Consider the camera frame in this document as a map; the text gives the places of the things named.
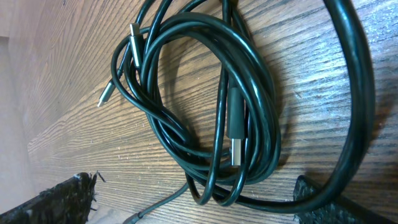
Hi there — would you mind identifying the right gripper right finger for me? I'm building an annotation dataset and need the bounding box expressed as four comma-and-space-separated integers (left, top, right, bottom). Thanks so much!
293, 175, 395, 224

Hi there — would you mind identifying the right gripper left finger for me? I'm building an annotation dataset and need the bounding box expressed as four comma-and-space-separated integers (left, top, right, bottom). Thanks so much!
1, 172, 98, 224

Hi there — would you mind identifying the black USB-A cable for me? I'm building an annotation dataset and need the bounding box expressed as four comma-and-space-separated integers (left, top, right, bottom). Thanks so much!
110, 0, 282, 208

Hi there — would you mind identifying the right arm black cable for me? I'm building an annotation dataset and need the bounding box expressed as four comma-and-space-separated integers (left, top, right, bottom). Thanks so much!
217, 0, 376, 215

